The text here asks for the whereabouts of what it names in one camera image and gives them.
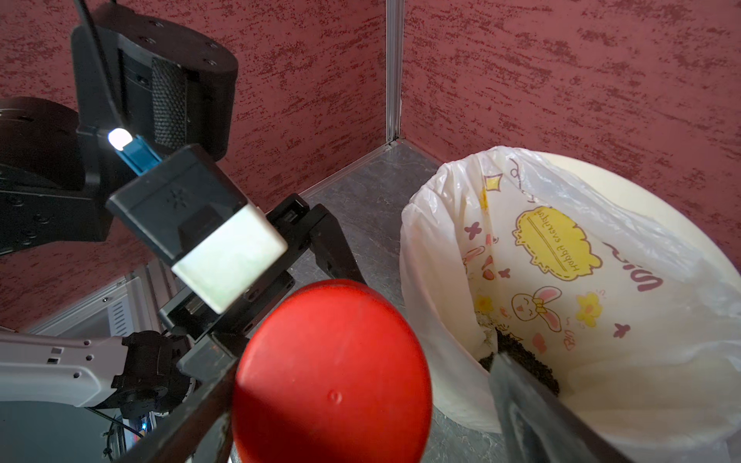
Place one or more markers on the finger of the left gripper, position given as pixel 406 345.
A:
pixel 331 249

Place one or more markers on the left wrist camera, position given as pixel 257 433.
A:
pixel 186 210

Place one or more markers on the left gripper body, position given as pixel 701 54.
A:
pixel 237 275

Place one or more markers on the white printed bin liner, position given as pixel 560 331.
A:
pixel 641 330

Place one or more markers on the cream plastic waste bin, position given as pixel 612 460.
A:
pixel 631 196

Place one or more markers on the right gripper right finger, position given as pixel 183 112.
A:
pixel 536 426

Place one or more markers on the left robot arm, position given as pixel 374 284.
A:
pixel 155 102

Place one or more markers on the dark tea leaves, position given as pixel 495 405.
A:
pixel 512 347

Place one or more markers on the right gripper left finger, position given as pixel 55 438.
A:
pixel 199 430

